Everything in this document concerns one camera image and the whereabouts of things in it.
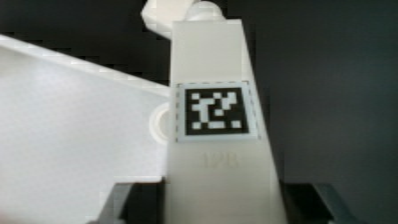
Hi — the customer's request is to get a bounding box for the white desk tabletop tray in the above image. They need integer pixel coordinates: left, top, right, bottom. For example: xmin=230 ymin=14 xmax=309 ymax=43
xmin=0 ymin=34 xmax=168 ymax=224

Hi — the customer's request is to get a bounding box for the white desk leg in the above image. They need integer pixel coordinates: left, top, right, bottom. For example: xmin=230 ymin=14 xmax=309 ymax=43
xmin=142 ymin=0 xmax=287 ymax=224

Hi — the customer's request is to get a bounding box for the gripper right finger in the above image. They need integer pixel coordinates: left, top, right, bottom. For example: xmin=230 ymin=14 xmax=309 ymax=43
xmin=280 ymin=182 xmax=355 ymax=224

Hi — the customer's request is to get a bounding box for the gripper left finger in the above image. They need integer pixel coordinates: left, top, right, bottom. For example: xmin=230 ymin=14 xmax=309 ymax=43
xmin=87 ymin=182 xmax=163 ymax=224

